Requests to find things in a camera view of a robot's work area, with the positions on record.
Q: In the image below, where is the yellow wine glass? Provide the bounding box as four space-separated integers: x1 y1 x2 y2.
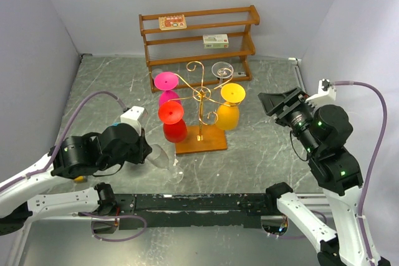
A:
215 83 246 131

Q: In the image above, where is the red wine glass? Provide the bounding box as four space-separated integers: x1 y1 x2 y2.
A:
158 101 188 143

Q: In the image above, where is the yellow grey sponge block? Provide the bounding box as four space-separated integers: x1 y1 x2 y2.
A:
74 176 87 183

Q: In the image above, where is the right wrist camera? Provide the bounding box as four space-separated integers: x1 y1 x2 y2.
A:
305 78 337 107

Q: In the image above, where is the frosted clear tall glass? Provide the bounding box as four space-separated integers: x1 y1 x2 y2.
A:
211 62 234 84

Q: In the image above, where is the pink wine glass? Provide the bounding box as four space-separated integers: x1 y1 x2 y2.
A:
154 72 181 107

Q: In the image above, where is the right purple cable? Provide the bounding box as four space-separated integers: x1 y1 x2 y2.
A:
330 80 388 264

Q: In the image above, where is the wooden shelf rack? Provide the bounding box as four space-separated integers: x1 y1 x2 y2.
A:
138 4 261 93

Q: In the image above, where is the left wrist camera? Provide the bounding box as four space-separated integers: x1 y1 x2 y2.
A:
120 106 148 135

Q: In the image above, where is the clear wine glass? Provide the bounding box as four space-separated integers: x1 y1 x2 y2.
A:
145 144 184 184

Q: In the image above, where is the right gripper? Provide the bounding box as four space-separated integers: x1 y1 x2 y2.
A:
258 85 320 154

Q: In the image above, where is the green white small box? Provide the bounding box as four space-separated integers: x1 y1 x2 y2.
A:
203 34 229 49

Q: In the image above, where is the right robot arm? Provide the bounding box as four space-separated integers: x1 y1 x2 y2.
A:
258 88 390 265

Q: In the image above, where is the purple cable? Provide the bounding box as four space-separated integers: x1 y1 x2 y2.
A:
0 90 127 195
330 80 388 264

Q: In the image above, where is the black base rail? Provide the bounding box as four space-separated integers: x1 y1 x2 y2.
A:
77 192 301 231

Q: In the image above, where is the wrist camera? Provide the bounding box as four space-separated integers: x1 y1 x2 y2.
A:
120 106 148 135
305 78 337 107

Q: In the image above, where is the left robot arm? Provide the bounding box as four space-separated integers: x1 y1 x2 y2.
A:
1 123 153 235

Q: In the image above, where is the gold wine glass rack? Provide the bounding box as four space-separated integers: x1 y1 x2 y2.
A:
174 73 233 155

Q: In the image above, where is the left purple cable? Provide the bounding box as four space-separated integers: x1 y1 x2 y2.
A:
0 90 127 195

